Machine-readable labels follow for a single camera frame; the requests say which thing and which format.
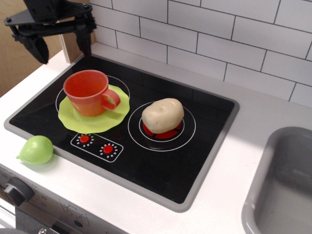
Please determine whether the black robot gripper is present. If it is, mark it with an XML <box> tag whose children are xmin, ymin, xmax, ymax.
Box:
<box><xmin>4</xmin><ymin>0</ymin><xmax>96</xmax><ymax>64</ymax></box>

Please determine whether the orange plastic cup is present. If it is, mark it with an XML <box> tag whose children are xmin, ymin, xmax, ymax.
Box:
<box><xmin>63</xmin><ymin>70</ymin><xmax>121</xmax><ymax>117</ymax></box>

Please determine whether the lime green plastic plate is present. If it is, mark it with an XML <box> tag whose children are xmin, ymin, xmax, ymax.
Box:
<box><xmin>58</xmin><ymin>84</ymin><xmax>130</xmax><ymax>134</ymax></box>

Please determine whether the wooden side panel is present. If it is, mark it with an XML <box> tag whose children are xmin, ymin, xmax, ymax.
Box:
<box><xmin>0</xmin><ymin>0</ymin><xmax>95</xmax><ymax>95</ymax></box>

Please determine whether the green toy pear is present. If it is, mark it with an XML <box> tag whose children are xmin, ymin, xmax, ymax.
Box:
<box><xmin>16</xmin><ymin>136</ymin><xmax>54</xmax><ymax>165</ymax></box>

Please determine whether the beige toy potato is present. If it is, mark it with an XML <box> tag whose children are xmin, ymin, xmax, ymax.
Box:
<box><xmin>141</xmin><ymin>98</ymin><xmax>184</xmax><ymax>134</ymax></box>

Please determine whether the grey oven knob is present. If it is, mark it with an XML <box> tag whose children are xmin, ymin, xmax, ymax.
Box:
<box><xmin>4</xmin><ymin>177</ymin><xmax>35</xmax><ymax>207</ymax></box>

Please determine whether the grey oven front panel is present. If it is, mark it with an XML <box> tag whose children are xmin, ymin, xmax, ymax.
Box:
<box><xmin>0</xmin><ymin>167</ymin><xmax>124</xmax><ymax>234</ymax></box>

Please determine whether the black toy stovetop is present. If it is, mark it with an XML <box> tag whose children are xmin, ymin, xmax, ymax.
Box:
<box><xmin>4</xmin><ymin>56</ymin><xmax>239</xmax><ymax>213</ymax></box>

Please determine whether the grey toy sink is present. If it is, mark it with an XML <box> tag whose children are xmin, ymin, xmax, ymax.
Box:
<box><xmin>241</xmin><ymin>127</ymin><xmax>312</xmax><ymax>234</ymax></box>

